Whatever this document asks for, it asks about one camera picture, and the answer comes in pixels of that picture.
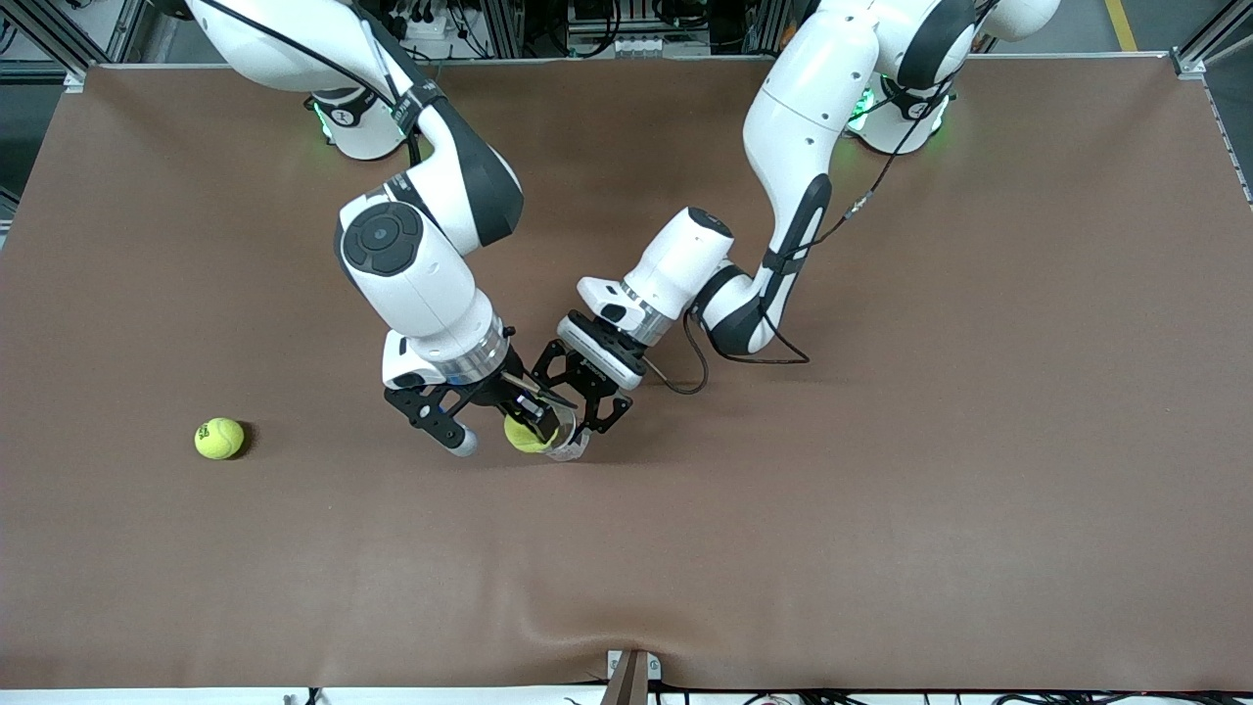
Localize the yellow-green tennis ball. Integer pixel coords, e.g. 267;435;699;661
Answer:
194;417;246;461
503;415;555;454

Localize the clear tennis ball can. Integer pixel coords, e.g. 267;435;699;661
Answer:
529;401;593;463

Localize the brown table mat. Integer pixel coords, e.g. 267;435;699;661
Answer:
0;54;1253;691

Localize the black electronics unit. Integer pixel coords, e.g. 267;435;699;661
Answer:
568;0;667;36

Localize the white power strip with plugs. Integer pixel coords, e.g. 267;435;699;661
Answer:
392;0;461;45

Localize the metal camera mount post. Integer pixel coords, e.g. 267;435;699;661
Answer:
599;648;663;705

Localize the aluminium frame post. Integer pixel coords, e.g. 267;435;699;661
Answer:
744;0;789;55
478;0;525;58

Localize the black cable along table edge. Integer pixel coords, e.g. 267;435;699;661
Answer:
651;685;1253;705

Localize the aluminium frame strut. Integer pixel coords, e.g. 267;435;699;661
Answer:
0;0;153;84
1170;5;1253;79

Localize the aluminium side rail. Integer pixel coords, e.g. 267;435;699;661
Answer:
1202;73;1253;209

